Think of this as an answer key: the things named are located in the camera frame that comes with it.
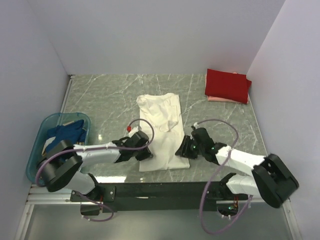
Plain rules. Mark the beige t-shirt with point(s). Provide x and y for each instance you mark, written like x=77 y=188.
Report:
x=65 y=132

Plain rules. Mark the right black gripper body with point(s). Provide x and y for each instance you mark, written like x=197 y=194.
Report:
x=201 y=149

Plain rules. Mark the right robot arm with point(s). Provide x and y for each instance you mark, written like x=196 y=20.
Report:
x=263 y=176

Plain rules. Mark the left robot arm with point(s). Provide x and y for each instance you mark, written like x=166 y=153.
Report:
x=61 y=169

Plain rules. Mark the teal plastic basket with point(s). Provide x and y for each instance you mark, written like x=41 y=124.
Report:
x=52 y=121

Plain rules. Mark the folded red t-shirt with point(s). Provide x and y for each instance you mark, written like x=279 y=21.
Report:
x=232 y=86

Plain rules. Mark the white t-shirt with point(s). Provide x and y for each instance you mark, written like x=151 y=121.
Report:
x=163 y=112

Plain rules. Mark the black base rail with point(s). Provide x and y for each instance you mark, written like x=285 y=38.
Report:
x=130 y=204

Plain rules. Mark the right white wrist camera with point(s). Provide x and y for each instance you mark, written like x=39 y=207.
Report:
x=195 y=126

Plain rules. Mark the blue t-shirt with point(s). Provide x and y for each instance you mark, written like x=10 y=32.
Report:
x=81 y=132

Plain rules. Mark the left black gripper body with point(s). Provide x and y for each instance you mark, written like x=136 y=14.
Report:
x=142 y=154

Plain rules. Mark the folded pink t-shirt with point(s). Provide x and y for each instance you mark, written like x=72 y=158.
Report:
x=219 y=99

